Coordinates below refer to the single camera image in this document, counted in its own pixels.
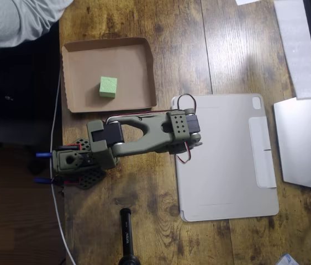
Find green foam cube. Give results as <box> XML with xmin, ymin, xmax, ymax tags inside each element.
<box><xmin>98</xmin><ymin>76</ymin><xmax>118</xmax><ymax>99</ymax></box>

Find brown cardboard tray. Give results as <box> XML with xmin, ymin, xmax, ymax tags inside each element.
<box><xmin>61</xmin><ymin>37</ymin><xmax>158</xmax><ymax>114</ymax></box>

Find tablet in beige folio case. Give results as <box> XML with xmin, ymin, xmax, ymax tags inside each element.
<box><xmin>171</xmin><ymin>93</ymin><xmax>280</xmax><ymax>222</ymax></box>

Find silver monitor stand base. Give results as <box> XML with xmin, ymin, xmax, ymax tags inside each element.
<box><xmin>273</xmin><ymin>97</ymin><xmax>311</xmax><ymax>192</ymax></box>

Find black chair caster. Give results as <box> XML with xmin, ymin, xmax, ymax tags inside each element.
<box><xmin>28</xmin><ymin>160</ymin><xmax>47</xmax><ymax>176</ymax></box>

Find white blue packet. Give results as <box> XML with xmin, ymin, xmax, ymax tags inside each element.
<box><xmin>276</xmin><ymin>253</ymin><xmax>301</xmax><ymax>265</ymax></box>

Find person in grey shirt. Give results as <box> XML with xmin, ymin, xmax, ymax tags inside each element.
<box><xmin>0</xmin><ymin>0</ymin><xmax>75</xmax><ymax>50</ymax></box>

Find red black white servo cable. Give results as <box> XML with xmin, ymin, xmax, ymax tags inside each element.
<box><xmin>106</xmin><ymin>94</ymin><xmax>197</xmax><ymax>165</ymax></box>

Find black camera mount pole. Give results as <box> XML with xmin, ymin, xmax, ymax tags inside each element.
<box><xmin>118</xmin><ymin>208</ymin><xmax>142</xmax><ymax>265</ymax></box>

